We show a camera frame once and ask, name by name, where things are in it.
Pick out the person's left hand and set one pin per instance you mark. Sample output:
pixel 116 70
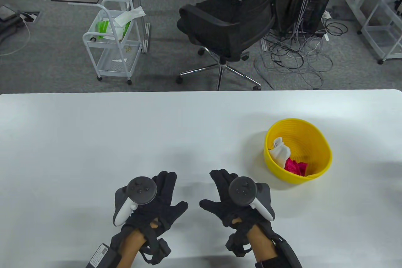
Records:
pixel 163 205

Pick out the person's right hand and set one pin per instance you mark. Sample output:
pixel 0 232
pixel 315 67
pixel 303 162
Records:
pixel 226 208

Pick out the person's left forearm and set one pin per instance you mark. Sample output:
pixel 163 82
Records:
pixel 133 247

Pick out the person's right forearm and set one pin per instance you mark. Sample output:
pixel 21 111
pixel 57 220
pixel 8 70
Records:
pixel 262 246

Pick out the yellow woven basket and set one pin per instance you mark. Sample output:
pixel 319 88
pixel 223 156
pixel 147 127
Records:
pixel 307 136

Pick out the silver metal stand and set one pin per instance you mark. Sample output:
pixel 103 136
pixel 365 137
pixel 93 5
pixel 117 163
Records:
pixel 146 37

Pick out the white green wipes pack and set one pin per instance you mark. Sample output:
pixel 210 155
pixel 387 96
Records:
pixel 121 32

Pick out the black mesh office chair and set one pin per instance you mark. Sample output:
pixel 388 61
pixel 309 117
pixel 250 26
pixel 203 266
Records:
pixel 220 26

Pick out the green plastic packet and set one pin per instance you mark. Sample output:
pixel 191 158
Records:
pixel 103 27

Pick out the white paper towel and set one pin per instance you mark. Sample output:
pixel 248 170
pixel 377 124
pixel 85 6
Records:
pixel 128 16

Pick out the white power strip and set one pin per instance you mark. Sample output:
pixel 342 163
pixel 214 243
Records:
pixel 326 15

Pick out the floor power socket box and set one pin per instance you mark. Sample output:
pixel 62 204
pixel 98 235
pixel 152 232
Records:
pixel 29 16

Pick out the white metal rack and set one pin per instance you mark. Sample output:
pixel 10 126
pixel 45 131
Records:
pixel 383 37

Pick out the white desk leg frame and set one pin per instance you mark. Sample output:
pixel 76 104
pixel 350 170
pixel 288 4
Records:
pixel 355 5

